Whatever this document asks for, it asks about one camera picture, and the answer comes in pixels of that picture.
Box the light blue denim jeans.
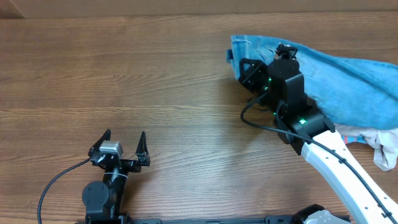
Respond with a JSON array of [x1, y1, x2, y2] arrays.
[[226, 35, 397, 130]]

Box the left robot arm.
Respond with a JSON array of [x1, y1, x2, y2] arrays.
[[82, 129, 150, 224]]

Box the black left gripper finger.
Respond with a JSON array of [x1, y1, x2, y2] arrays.
[[136, 131, 150, 166], [88, 129, 111, 156]]

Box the beige cotton trousers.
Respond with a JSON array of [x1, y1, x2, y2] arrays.
[[335, 124, 397, 171]]

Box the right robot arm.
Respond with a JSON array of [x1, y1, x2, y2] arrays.
[[239, 44, 397, 223]]

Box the blue printed t-shirt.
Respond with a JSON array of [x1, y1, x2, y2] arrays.
[[341, 135, 367, 144]]

